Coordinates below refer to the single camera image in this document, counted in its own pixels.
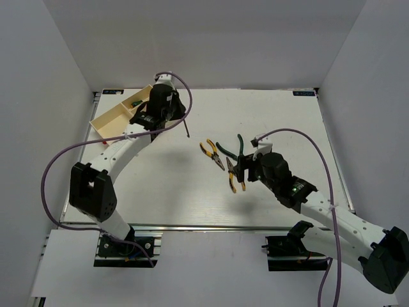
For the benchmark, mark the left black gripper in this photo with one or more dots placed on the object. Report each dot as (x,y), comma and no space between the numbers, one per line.
(180,108)

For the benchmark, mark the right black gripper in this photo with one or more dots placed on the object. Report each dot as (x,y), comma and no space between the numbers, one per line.
(243,163)

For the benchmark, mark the green handled diagonal cutters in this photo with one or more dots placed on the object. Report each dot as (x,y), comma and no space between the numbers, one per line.
(228,152)

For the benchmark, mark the long dark hex key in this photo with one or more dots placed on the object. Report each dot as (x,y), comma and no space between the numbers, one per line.
(186,128)

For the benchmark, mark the green stubby screwdriver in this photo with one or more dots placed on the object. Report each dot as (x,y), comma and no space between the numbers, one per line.
(136,103)

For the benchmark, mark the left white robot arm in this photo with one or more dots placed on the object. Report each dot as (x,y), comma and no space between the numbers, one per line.
(92,184)

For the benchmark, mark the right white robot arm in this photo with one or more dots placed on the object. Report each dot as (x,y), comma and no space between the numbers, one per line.
(381,255)

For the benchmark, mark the yellow needle nose pliers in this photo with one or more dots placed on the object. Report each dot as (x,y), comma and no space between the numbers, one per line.
(213,154)

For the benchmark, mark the cream divided plastic tray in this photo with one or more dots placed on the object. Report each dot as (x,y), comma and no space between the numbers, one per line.
(117,111)

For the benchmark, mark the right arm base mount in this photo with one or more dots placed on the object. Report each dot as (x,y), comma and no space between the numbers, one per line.
(288,254)

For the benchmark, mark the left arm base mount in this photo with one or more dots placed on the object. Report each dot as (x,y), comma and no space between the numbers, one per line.
(117,255)

